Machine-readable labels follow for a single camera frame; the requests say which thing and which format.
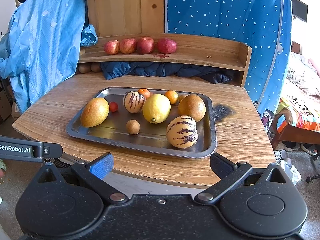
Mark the metal baking tray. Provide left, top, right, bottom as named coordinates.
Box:
left=66, top=87, right=217, bottom=159

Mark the yellow lemon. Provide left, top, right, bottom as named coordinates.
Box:
left=143, top=94, right=171, bottom=124

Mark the small orange tangerine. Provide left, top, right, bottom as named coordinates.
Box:
left=138, top=88, right=151, bottom=99

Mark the wooden cabinet panel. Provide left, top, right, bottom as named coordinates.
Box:
left=87, top=0, right=164, bottom=37

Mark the rightmost dark red apple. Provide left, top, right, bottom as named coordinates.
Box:
left=157, top=37, right=177, bottom=54

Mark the leftmost red apple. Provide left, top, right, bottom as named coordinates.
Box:
left=104, top=40, right=119, bottom=55

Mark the brown round pear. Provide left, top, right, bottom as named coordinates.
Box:
left=178, top=94, right=206, bottom=122

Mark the striped pepino melon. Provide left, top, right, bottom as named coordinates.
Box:
left=166, top=115, right=198, bottom=148
left=123, top=91, right=146, bottom=113

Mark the blue polka dot fabric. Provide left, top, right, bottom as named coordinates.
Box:
left=165, top=0, right=292, bottom=113

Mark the wooden desk shelf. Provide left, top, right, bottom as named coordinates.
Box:
left=79, top=33, right=252, bottom=87

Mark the black office chair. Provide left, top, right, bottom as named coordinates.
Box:
left=306, top=151, right=320, bottom=184

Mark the colourful bed blanket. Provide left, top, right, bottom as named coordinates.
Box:
left=274, top=52, right=319, bottom=133

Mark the yellow-orange mango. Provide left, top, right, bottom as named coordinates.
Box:
left=80, top=98, right=110, bottom=128

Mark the small brown kiwi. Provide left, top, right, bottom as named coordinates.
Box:
left=126, top=119, right=140, bottom=135
left=178, top=94, right=187, bottom=103

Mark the small red tomato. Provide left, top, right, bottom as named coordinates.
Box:
left=109, top=101, right=118, bottom=113

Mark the light blue coat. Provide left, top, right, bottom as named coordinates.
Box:
left=1, top=0, right=98, bottom=113

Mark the person's left hand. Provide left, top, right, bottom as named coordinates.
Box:
left=0, top=159, right=7, bottom=179

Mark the dark blue jacket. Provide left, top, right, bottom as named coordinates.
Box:
left=100, top=62, right=234, bottom=84

